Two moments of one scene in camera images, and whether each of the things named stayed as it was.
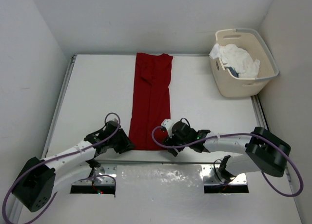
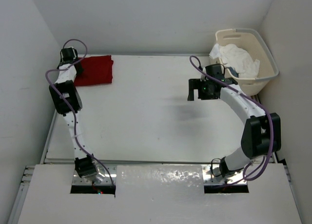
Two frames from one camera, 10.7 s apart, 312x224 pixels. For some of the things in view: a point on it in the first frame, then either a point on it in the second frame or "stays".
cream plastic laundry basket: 254,42 stays
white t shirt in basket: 237,58 stays
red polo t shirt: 150,103 to 96,70
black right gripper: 170,141 to 196,83
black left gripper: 126,145 to 80,71
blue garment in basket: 232,71 stays
